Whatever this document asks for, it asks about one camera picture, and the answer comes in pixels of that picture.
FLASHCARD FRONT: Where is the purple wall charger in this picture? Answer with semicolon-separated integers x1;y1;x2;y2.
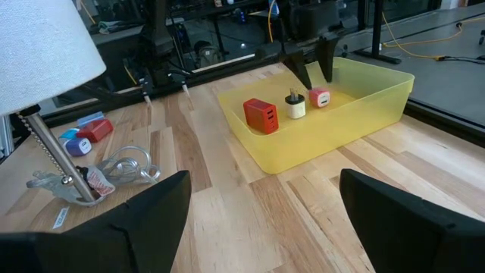
63;137;93;158

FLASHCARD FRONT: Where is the black aluminium table frame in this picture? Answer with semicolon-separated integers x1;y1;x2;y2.
37;48;485;149

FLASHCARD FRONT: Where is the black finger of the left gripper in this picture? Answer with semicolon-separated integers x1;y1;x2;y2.
283;50;314;91
315;35;340;84

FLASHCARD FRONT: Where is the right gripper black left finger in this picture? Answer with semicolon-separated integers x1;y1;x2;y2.
0;169;192;273

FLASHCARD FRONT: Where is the red multi-port wall charger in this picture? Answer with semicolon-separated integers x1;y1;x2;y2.
242;98;280;136

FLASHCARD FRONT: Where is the yellow extension cord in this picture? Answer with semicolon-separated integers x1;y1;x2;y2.
380;11;485;61

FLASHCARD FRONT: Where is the light blue wall charger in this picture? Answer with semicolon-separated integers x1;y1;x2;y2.
77;111;106;128

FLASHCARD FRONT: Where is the teal wall charger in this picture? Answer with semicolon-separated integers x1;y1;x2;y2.
59;127;80;140

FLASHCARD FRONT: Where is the black metal stand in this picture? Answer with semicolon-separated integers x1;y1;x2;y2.
354;0;402;65

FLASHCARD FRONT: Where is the crimson wall charger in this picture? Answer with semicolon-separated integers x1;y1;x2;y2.
74;119;114;144

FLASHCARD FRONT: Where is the yellow translucent plastic bin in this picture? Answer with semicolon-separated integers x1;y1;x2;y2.
217;56;416;175

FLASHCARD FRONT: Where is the black and cream wall charger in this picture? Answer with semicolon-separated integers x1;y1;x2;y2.
284;88;306;120

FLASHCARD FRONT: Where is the pink wall charger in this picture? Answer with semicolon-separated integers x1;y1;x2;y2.
308;87;331;108

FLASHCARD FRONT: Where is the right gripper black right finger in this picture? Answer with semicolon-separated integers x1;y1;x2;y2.
339;168;485;273

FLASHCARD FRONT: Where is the clear coiled lamp cord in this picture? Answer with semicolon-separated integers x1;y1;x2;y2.
26;146;162;208

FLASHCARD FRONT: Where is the olive backpack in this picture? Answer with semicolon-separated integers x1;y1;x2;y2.
195;40;224;69

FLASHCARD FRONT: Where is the white shade wooden base lamp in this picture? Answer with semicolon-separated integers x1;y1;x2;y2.
0;0;160;233

